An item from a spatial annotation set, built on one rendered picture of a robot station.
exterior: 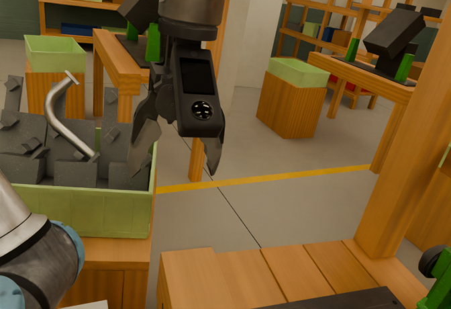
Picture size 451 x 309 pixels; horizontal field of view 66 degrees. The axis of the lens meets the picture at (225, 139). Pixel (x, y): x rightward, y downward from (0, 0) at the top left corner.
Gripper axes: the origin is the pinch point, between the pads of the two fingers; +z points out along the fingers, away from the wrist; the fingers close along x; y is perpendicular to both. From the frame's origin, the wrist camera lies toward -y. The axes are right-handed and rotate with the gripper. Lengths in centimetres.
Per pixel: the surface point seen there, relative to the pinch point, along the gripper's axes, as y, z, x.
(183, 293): 12.2, 39.2, -8.4
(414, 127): 21, 0, -66
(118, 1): 621, 40, -17
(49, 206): 48, 40, 23
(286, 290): 11, 41, -34
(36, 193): 48, 35, 26
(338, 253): 20, 41, -57
